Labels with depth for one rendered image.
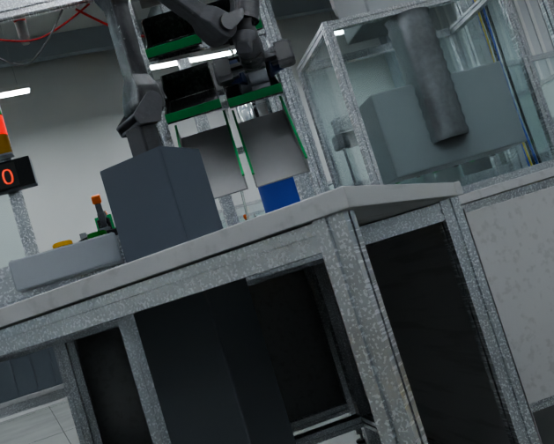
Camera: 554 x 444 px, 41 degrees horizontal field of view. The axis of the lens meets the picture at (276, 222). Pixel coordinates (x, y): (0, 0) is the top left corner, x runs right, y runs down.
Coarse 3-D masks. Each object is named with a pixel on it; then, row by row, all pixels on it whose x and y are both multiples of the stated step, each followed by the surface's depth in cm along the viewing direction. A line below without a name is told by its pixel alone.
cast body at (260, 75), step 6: (252, 72) 174; (258, 72) 174; (264, 72) 174; (252, 78) 175; (258, 78) 175; (264, 78) 175; (252, 84) 175; (258, 84) 174; (264, 84) 174; (252, 90) 175
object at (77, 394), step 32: (256, 288) 327; (288, 288) 330; (288, 320) 328; (320, 320) 328; (64, 352) 276; (96, 352) 313; (288, 352) 326; (320, 352) 328; (64, 384) 275; (96, 384) 311; (128, 384) 313; (288, 384) 324; (320, 384) 326; (96, 416) 310; (128, 416) 312; (288, 416) 322; (320, 416) 320; (352, 416) 292
